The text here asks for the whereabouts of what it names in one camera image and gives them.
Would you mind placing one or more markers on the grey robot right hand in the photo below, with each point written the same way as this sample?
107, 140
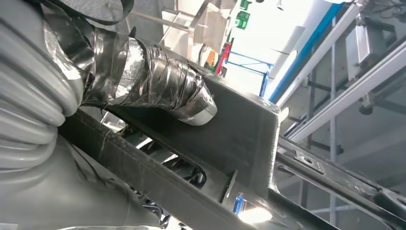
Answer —
158, 79

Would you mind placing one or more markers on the red object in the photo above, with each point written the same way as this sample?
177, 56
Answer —
223, 58

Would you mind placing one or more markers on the green sign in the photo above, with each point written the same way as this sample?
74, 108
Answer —
245, 4
243, 20

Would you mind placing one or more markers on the blue pole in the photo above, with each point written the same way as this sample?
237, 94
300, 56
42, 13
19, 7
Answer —
304, 54

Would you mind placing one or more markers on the aluminium profile frame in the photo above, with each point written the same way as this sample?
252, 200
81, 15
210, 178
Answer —
349, 92

